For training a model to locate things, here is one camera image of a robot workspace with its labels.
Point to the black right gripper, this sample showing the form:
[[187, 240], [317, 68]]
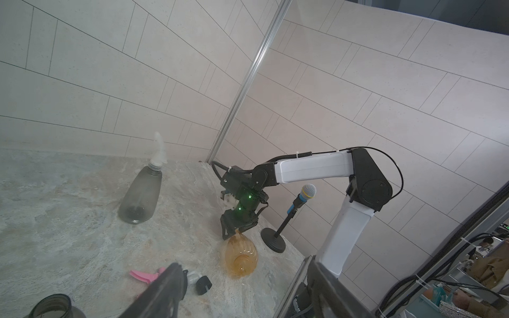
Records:
[[238, 218]]

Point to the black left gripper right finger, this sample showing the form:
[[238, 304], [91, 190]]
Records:
[[329, 297]]

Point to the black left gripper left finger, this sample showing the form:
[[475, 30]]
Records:
[[162, 297]]

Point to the orange translucent spray bottle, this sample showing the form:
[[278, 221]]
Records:
[[241, 256]]

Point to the clear grey spray bottle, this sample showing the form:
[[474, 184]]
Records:
[[140, 201]]

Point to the pink spray nozzle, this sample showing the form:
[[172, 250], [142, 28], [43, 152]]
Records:
[[144, 277]]

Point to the black spray nozzle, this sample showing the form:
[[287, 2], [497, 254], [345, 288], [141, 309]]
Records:
[[200, 283]]

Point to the dark grey spray bottle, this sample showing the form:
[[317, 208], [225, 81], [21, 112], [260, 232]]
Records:
[[55, 306]]

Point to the aluminium corner frame post right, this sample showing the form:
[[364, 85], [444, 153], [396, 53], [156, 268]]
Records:
[[249, 78]]

